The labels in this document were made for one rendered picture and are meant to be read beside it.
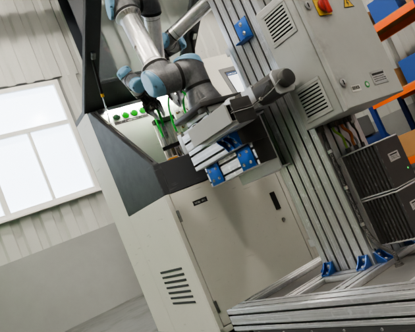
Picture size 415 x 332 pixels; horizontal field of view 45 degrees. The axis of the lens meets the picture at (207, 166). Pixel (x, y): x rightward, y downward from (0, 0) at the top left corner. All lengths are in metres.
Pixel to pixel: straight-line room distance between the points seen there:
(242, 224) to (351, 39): 1.16
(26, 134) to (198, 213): 4.59
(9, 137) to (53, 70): 1.18
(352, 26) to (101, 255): 5.25
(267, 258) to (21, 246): 4.27
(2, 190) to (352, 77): 5.27
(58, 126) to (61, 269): 1.89
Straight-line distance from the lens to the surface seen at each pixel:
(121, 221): 3.11
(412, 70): 7.95
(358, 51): 1.87
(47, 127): 6.87
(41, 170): 6.67
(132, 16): 2.21
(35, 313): 6.37
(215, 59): 3.30
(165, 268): 2.75
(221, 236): 2.52
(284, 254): 2.71
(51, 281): 6.42
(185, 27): 2.59
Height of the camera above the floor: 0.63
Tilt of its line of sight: 5 degrees up
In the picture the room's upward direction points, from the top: 23 degrees counter-clockwise
